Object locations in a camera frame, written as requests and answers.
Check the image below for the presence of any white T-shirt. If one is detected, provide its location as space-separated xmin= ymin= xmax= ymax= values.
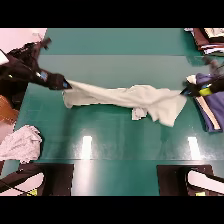
xmin=62 ymin=79 xmax=188 ymax=128

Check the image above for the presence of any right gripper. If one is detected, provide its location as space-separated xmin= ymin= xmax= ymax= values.
xmin=181 ymin=80 xmax=202 ymax=98

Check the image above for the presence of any heap of clothes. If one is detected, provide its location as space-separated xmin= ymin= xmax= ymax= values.
xmin=184 ymin=27 xmax=224 ymax=57

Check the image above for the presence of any brown garment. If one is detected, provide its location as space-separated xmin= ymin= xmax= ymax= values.
xmin=0 ymin=94 xmax=21 ymax=126

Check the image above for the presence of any light grey garment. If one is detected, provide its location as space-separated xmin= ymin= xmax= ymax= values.
xmin=0 ymin=124 xmax=44 ymax=165

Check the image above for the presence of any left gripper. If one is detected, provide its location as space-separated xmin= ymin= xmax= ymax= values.
xmin=48 ymin=72 xmax=73 ymax=92

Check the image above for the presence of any blue garment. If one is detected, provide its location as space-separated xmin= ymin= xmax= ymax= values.
xmin=195 ymin=72 xmax=224 ymax=134

